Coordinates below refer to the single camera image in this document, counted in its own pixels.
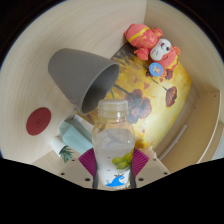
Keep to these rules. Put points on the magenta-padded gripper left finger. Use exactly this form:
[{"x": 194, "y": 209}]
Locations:
[{"x": 76, "y": 172}]

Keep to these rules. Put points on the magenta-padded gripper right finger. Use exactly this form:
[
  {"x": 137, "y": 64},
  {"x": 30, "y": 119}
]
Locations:
[{"x": 151, "y": 170}]

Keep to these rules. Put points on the clear plastic water bottle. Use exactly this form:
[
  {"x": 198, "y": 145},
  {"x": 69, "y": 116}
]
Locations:
[{"x": 113, "y": 146}]

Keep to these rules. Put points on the white light bar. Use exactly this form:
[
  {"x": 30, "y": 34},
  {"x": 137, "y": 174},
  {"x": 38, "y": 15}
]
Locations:
[{"x": 173, "y": 142}]

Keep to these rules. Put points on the teal faceted vase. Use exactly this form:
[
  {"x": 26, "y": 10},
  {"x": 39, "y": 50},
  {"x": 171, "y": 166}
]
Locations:
[{"x": 76, "y": 135}]

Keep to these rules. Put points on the yellow poppy painting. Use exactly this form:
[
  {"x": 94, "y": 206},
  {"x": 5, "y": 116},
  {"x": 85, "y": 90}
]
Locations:
[{"x": 160, "y": 110}]

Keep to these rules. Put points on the flat round red coaster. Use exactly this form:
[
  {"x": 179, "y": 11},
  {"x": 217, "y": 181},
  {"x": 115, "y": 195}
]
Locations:
[{"x": 38, "y": 121}]

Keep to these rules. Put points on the wooden shelf board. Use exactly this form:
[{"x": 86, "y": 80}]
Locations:
[{"x": 201, "y": 130}]

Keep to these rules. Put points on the grey mug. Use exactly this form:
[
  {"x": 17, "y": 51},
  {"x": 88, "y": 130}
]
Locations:
[{"x": 78, "y": 73}]

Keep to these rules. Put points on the red plush toy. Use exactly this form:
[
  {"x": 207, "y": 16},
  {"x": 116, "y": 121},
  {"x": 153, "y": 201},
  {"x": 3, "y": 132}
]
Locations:
[{"x": 150, "y": 41}]

